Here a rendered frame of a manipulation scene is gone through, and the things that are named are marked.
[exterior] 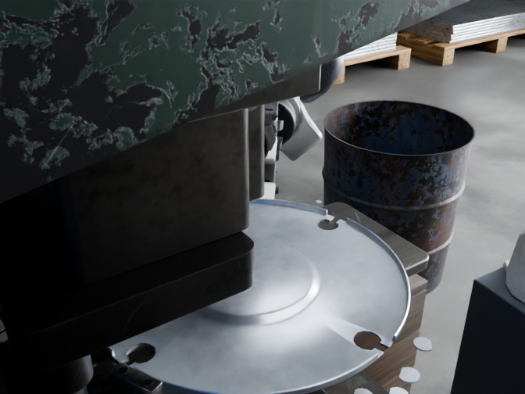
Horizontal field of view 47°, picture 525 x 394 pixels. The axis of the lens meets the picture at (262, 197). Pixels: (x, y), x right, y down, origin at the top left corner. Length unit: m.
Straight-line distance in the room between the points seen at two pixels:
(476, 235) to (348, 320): 1.72
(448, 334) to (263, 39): 1.56
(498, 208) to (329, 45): 2.19
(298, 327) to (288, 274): 0.07
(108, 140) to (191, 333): 0.31
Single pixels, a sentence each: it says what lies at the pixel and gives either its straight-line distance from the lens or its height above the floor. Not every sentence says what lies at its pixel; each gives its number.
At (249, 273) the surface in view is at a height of 0.87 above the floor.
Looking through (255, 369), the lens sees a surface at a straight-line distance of 0.47.
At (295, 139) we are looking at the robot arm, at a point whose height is 0.74.
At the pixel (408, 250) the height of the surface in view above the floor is 0.78.
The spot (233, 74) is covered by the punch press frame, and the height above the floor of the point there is 1.05.
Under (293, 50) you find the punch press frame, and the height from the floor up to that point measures 1.05.
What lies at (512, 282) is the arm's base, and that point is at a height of 0.47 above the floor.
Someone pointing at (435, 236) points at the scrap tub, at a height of 0.21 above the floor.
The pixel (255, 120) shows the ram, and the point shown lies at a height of 0.96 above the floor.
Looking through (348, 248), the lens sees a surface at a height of 0.78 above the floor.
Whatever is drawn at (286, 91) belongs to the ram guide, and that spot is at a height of 1.00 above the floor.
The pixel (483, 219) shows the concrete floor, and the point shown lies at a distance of 2.33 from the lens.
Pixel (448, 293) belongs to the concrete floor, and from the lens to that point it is 1.91.
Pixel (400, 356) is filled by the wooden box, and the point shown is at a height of 0.17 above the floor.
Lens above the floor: 1.11
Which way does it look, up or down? 29 degrees down
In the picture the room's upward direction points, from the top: straight up
